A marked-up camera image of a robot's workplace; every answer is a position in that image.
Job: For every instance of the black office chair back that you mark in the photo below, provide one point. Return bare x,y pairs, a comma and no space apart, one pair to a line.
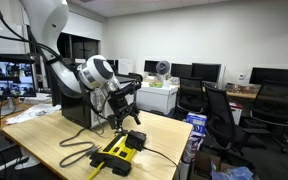
190,97

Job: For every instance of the white papers on desk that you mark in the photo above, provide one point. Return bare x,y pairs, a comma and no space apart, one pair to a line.
33,112

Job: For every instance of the black microwave oven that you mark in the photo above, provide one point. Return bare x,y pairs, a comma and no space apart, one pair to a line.
79,110

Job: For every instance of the cardboard box on floor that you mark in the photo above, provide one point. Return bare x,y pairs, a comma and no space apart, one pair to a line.
204,164

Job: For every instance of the black monitor far right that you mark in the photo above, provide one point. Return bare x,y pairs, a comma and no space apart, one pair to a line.
258,75

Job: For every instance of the white storage box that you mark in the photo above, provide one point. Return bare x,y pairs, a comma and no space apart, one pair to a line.
157,99

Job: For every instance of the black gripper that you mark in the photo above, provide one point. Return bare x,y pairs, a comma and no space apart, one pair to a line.
121,108

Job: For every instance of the black office chair right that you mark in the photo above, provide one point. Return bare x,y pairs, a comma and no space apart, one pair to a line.
270,106

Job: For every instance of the computer monitor showing camera views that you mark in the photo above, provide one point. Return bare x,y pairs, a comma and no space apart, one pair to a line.
16,80

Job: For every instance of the black mesh office chair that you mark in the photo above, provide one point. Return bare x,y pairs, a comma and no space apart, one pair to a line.
222,129

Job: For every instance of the blue white carton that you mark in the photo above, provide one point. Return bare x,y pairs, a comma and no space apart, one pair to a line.
198,121

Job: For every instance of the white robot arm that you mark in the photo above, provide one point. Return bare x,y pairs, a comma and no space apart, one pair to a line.
47,19

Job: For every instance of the black power adapter plug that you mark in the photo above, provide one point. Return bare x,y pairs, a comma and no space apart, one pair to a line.
135,140

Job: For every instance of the black desk monitor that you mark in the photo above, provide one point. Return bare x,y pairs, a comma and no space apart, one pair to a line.
207,72

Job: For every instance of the yellow black power strip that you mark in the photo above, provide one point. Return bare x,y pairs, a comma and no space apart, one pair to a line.
116,155

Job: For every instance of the blue plastic bag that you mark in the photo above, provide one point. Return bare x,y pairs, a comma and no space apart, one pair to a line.
229,172

